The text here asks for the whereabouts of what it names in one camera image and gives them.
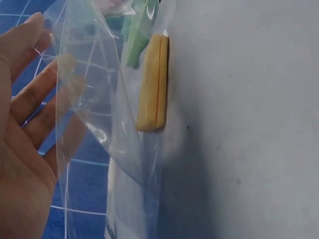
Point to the person's left hand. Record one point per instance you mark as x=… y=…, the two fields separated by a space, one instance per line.
x=17 y=154

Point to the person's left thumb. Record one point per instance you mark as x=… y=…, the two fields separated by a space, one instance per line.
x=27 y=37

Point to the clear plastic zip bag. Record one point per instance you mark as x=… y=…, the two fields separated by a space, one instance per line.
x=104 y=104

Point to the green folded sponge cloth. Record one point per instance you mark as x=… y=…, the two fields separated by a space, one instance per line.
x=135 y=37

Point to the yellow folded sponge cloth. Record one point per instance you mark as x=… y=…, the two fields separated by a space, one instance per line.
x=153 y=84

